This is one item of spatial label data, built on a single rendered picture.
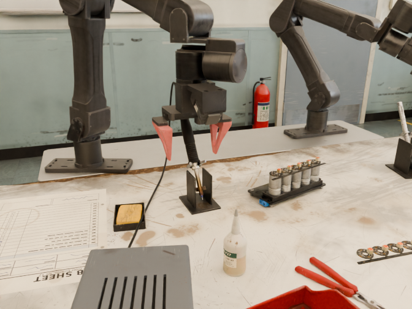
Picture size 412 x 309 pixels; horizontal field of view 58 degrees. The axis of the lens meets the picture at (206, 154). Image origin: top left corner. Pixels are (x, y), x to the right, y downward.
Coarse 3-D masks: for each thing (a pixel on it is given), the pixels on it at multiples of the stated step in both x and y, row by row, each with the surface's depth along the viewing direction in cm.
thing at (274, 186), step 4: (272, 176) 71; (272, 180) 71; (276, 180) 71; (280, 180) 71; (272, 184) 72; (276, 184) 71; (280, 184) 72; (272, 188) 72; (276, 188) 72; (280, 188) 72; (268, 192) 73; (272, 192) 72; (276, 192) 72; (280, 192) 73
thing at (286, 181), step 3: (282, 174) 73; (285, 174) 72; (285, 177) 73; (288, 177) 73; (291, 177) 73; (282, 180) 73; (285, 180) 73; (288, 180) 73; (282, 183) 73; (285, 183) 73; (288, 183) 73; (282, 186) 74; (285, 186) 73; (288, 186) 73; (282, 189) 74; (285, 189) 74; (288, 189) 74
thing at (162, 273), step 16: (96, 256) 42; (112, 256) 42; (128, 256) 42; (144, 256) 42; (160, 256) 42; (176, 256) 42; (96, 272) 39; (112, 272) 39; (128, 272) 39; (144, 272) 39; (160, 272) 39; (176, 272) 39; (80, 288) 37; (96, 288) 37; (112, 288) 37; (128, 288) 37; (144, 288) 37; (160, 288) 37; (176, 288) 37; (80, 304) 35; (96, 304) 35; (112, 304) 35; (128, 304) 35; (144, 304) 35; (160, 304) 35; (176, 304) 35; (192, 304) 35
